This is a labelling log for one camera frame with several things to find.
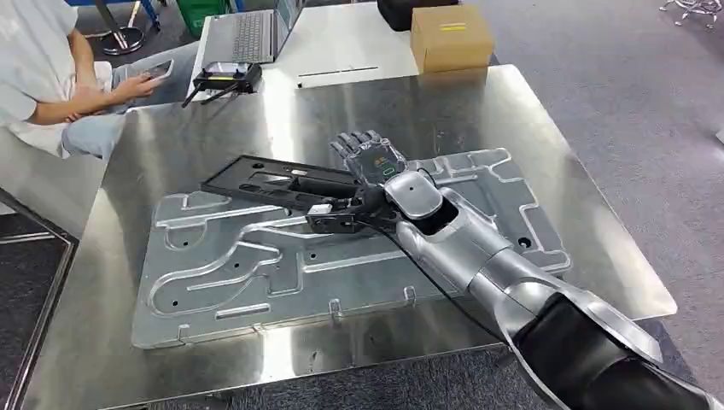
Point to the grey laptop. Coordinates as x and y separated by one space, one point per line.
249 37

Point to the chrome pedestal stool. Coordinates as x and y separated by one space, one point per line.
121 39

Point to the person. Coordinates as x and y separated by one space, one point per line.
34 51

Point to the chrome star stool base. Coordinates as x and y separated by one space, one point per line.
693 8

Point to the black bag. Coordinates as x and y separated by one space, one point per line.
396 14

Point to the steel frame rail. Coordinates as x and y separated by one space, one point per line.
70 249

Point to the green crate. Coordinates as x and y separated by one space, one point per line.
198 14

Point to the black plastic tray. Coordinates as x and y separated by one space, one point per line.
249 181

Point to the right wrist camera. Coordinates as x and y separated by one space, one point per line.
331 220

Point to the smartphone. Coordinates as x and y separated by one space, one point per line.
158 70

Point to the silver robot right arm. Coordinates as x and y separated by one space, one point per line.
452 249

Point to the machined aluminium plate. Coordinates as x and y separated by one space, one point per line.
226 271

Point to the black controller with antennas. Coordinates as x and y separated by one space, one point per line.
229 76

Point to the white desk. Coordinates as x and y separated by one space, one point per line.
350 45

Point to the person's hand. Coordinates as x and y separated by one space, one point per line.
133 87

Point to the brown cardboard box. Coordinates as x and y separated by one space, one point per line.
452 45

